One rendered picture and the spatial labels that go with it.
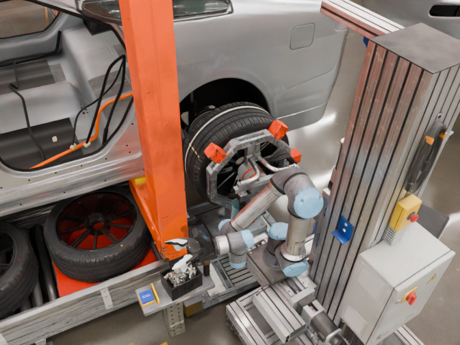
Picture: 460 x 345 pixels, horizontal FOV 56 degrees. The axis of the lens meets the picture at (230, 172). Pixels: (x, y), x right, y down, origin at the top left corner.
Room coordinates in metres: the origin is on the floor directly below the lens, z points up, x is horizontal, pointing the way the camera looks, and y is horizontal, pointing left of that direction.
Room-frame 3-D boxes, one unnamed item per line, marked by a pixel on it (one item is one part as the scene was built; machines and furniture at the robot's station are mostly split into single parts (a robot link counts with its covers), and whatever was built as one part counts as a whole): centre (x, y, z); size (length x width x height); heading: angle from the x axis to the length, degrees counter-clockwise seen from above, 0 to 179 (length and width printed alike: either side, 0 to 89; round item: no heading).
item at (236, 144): (1.95, -0.12, 0.85); 0.54 x 0.07 x 0.54; 118
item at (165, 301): (1.39, 0.30, 0.44); 0.43 x 0.17 x 0.03; 118
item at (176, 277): (1.41, 0.26, 0.51); 0.20 x 0.14 x 0.13; 125
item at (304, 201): (1.22, -0.30, 1.19); 0.15 x 0.12 x 0.55; 19
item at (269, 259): (1.35, -0.25, 0.87); 0.15 x 0.15 x 0.10
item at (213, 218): (2.11, -0.04, 0.32); 0.40 x 0.30 x 0.28; 118
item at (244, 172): (1.89, -0.15, 0.85); 0.21 x 0.14 x 0.14; 28
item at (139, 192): (1.91, 0.49, 0.69); 0.52 x 0.17 x 0.35; 28
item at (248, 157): (1.80, -0.08, 1.03); 0.19 x 0.18 x 0.11; 28
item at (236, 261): (1.15, -0.04, 1.12); 0.11 x 0.08 x 0.11; 19
